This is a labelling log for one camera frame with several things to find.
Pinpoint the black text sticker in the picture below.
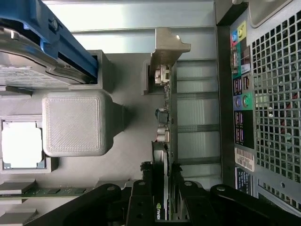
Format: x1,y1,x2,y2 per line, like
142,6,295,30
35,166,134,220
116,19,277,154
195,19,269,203
235,166,253,196

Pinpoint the barcode label sticker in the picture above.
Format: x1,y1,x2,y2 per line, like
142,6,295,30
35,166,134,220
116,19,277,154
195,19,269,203
235,147,256,173

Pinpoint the grey printed parts rack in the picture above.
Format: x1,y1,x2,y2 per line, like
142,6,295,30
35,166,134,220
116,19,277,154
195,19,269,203
0,49,176,226

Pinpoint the grey metal PC case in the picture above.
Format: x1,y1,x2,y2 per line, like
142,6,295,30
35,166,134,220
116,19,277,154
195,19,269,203
214,0,301,226

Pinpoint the green RAM stick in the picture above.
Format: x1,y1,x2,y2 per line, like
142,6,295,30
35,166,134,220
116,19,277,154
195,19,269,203
0,186,95,198

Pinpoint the silver CPU chip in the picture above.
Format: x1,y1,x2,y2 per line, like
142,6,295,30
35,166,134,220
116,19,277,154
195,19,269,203
1,121,46,169

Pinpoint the blue disk carrier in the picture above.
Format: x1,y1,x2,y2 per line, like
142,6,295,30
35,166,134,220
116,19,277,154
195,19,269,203
0,0,98,82

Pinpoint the silver hard disk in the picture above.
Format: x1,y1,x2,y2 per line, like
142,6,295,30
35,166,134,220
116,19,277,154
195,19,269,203
0,21,86,89

